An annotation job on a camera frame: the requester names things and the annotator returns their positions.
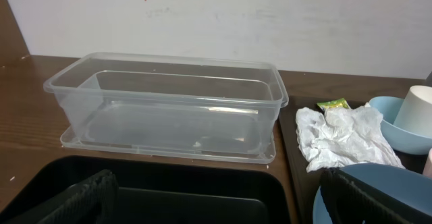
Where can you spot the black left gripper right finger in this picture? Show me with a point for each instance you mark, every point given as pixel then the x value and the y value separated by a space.
pixel 364 203

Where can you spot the black plastic tray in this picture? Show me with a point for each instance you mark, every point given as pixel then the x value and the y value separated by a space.
pixel 164 193

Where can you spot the clear plastic container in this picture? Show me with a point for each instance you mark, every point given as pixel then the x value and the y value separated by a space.
pixel 171 103

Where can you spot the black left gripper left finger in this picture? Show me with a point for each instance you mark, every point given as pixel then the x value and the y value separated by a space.
pixel 89 201

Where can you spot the light blue small bowl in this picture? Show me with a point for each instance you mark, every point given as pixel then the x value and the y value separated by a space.
pixel 398 139

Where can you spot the white paper napkin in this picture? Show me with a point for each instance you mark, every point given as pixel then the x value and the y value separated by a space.
pixel 341 137

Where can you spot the dark blue plate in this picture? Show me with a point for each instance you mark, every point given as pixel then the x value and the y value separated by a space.
pixel 388 187

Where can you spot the dark brown serving tray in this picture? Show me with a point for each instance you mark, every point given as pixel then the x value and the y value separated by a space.
pixel 304 184

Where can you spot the yellow green snack wrapper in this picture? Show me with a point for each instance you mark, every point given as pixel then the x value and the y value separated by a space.
pixel 338 103

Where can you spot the pink bowl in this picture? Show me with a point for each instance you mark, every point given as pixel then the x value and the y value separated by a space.
pixel 427 171

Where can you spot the white plastic cup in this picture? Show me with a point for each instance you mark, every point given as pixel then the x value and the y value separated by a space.
pixel 415 113

